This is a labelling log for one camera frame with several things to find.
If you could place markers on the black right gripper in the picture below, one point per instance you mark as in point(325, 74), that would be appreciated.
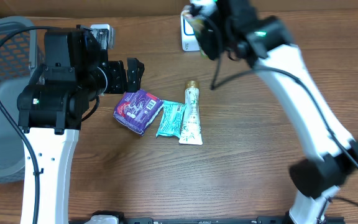
point(212, 45)

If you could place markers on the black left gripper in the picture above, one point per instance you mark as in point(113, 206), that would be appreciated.
point(117, 77)

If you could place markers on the purple pad package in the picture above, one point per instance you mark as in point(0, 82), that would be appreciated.
point(138, 110)

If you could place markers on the teal wipes packet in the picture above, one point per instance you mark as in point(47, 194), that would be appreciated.
point(171, 121)

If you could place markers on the white tube gold cap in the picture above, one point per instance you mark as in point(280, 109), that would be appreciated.
point(191, 125)

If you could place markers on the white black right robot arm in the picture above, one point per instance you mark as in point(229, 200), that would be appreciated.
point(331, 152)

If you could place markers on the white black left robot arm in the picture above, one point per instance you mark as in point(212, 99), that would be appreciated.
point(76, 71)

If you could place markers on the white barcode scanner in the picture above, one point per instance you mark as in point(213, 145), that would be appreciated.
point(189, 42)

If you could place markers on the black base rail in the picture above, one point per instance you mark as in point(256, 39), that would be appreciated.
point(147, 220)

